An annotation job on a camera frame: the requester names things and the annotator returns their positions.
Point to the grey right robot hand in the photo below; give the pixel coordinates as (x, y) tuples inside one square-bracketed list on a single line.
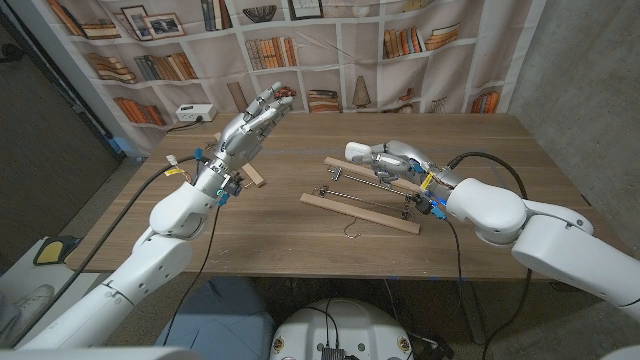
[(400, 162)]

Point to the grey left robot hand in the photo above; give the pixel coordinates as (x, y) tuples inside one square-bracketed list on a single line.
[(245, 135)]

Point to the white AirPods case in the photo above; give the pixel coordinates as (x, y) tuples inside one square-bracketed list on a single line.
[(357, 150)]

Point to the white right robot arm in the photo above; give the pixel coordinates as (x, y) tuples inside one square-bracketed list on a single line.
[(550, 240)]

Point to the wooden clip hanger, blue clip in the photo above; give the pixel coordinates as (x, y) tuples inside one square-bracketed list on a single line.
[(360, 175)]

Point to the white power strip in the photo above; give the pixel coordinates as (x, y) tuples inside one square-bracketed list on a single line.
[(195, 112)]

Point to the wooden clip hanger, twisted rod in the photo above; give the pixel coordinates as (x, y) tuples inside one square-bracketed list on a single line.
[(360, 214)]

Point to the printed bookshelf backdrop cloth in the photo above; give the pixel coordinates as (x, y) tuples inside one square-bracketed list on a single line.
[(320, 75)]

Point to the grey table leg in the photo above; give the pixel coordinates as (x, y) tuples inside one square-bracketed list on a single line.
[(472, 310)]

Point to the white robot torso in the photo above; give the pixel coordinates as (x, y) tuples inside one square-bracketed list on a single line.
[(340, 325)]

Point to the yellow and black pedal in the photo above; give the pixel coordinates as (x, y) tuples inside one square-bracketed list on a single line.
[(50, 250)]

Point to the white floor platform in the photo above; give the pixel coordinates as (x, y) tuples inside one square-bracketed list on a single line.
[(50, 280)]

